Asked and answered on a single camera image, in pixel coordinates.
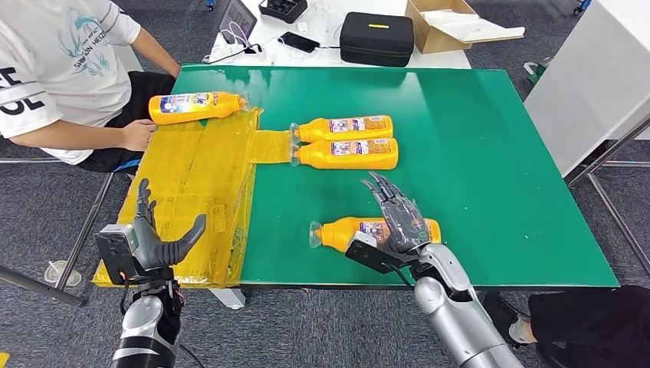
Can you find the green and white object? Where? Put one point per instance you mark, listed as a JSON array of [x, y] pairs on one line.
[[536, 73]]

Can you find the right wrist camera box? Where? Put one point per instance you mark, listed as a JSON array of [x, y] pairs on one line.
[[373, 256]]

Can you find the white table foot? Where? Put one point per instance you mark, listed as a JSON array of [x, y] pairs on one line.
[[228, 299]]

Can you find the black smartphone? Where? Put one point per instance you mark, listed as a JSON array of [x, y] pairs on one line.
[[299, 41]]

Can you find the black compartment tray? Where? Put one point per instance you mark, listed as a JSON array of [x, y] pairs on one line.
[[283, 9]]

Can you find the grey metal tube frame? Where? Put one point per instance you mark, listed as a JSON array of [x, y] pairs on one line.
[[80, 238], [609, 151]]

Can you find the person's right hand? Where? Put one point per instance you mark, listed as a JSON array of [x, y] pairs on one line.
[[139, 136]]

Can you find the white power strip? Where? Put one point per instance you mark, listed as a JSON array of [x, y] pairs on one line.
[[228, 52]]

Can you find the white cabinet panel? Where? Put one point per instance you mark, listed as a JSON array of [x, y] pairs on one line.
[[584, 76]]

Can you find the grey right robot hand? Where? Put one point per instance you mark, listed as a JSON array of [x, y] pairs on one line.
[[406, 228]]

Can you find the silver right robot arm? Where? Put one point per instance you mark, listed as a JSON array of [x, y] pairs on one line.
[[457, 315]]

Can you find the brown cardboard box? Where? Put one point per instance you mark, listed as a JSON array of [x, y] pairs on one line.
[[431, 43]]

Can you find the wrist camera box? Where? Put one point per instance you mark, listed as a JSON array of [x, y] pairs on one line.
[[373, 256], [114, 251]]

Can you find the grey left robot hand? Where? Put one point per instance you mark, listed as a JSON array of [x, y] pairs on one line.
[[152, 251]]

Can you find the black zip carrying case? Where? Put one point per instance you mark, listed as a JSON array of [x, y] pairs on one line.
[[377, 43]]

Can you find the small yellow object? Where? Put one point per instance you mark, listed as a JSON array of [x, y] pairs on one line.
[[3, 361]]

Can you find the person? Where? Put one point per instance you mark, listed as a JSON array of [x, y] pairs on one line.
[[584, 320], [61, 61]]

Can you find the person's left forearm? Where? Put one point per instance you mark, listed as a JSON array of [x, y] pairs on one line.
[[160, 53]]

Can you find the white table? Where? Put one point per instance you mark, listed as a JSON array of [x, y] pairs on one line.
[[299, 60]]

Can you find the clear plastic lid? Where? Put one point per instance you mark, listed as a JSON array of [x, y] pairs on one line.
[[61, 277]]

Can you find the dark tablet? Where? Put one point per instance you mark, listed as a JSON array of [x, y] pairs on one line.
[[238, 18]]

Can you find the orange detergent bottle clear cap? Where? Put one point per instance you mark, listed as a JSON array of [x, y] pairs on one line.
[[315, 155], [335, 234], [223, 107], [315, 129]]

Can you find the white sheet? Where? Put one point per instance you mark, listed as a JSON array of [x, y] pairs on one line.
[[474, 28]]

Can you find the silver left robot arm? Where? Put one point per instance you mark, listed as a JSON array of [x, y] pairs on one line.
[[144, 325]]

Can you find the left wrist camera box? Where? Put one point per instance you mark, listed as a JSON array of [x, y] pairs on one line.
[[114, 251]]

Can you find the person's right forearm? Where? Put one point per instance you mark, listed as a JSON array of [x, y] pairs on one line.
[[71, 136]]

